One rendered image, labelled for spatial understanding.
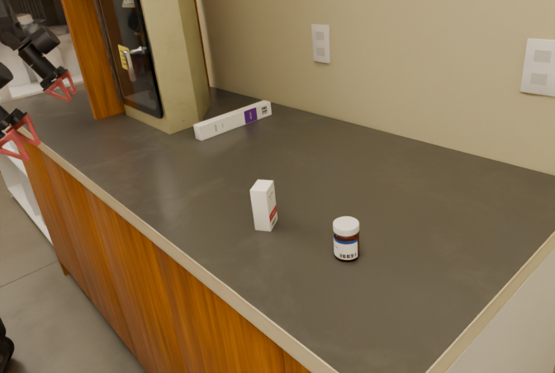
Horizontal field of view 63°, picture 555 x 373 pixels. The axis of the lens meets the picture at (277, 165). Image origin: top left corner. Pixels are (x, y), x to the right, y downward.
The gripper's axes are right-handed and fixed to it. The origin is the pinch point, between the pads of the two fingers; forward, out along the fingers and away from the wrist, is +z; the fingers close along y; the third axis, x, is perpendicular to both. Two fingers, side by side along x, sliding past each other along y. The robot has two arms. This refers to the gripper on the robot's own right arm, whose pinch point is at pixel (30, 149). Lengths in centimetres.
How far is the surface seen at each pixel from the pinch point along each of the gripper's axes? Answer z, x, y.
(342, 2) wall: 22, -86, 16
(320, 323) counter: 35, -41, -65
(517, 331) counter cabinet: 67, -65, -62
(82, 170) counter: 13.2, -1.5, 7.7
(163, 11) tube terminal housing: -4, -44, 28
